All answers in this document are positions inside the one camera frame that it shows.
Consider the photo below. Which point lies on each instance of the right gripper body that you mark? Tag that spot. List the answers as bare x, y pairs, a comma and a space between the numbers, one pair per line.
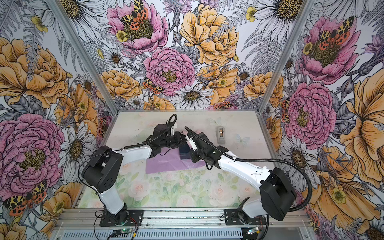
196, 155

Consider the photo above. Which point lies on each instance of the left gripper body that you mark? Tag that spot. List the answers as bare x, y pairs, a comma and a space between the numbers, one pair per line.
173, 140

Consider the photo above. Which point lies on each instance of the dark navy gift box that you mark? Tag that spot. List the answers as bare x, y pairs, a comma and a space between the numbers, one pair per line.
185, 154

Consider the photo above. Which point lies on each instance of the purple wrapping paper sheet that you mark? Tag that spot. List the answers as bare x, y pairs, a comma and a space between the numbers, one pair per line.
169, 160

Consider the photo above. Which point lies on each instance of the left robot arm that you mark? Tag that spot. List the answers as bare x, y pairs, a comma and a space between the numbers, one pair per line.
102, 170

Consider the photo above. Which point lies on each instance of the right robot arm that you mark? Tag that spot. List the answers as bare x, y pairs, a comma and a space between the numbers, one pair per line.
276, 194

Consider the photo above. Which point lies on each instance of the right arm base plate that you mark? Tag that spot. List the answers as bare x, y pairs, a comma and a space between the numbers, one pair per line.
236, 217

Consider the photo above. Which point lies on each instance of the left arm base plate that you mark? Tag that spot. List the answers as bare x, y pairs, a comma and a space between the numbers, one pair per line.
122, 218

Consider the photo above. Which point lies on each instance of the aluminium front rail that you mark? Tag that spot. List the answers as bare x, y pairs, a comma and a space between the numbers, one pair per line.
179, 224

